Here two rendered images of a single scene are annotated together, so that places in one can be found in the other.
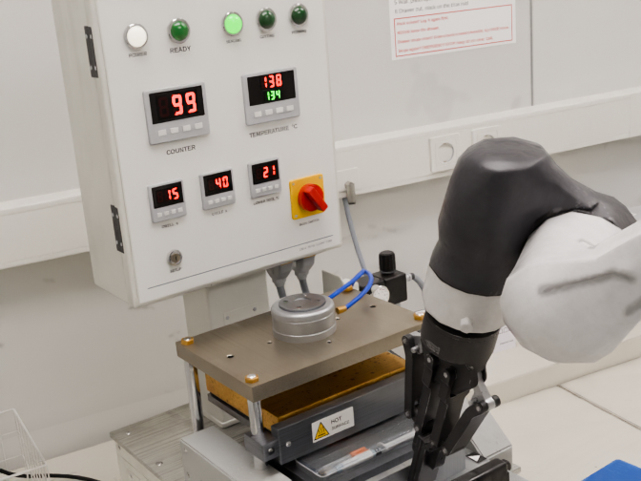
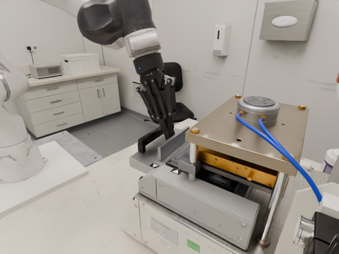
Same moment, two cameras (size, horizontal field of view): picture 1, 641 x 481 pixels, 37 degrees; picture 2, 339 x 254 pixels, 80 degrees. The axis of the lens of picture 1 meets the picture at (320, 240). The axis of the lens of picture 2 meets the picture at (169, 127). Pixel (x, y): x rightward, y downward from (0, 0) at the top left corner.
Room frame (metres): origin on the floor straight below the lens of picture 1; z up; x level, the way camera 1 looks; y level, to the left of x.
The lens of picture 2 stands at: (1.40, -0.28, 1.28)
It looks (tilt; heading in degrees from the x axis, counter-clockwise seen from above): 26 degrees down; 159
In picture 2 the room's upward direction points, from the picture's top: straight up
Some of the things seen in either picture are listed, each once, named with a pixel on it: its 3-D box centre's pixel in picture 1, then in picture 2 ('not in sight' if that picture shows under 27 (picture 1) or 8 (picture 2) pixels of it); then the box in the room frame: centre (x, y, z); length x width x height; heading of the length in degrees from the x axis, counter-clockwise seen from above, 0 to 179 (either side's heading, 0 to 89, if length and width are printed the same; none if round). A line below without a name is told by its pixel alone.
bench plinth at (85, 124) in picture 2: not in sight; (75, 119); (-1.68, -0.59, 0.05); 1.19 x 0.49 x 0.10; 116
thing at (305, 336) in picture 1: (304, 337); (267, 137); (1.14, 0.03, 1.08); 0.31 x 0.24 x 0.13; 125
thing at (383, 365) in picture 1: (313, 360); (249, 137); (1.11, 0.02, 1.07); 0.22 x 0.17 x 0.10; 125
